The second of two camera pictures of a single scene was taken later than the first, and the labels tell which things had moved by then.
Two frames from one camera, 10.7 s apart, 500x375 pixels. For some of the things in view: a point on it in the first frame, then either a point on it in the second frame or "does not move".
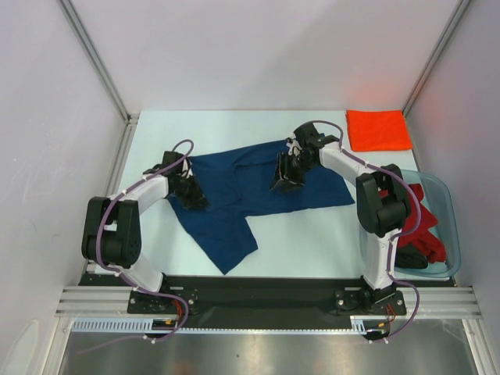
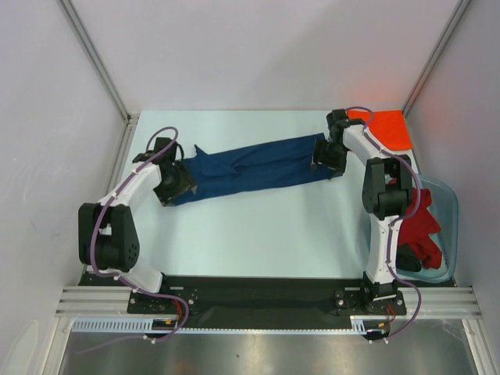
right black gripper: (287, 170) to (324, 152)
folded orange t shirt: (378, 130) does not move
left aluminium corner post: (96, 55) does not move
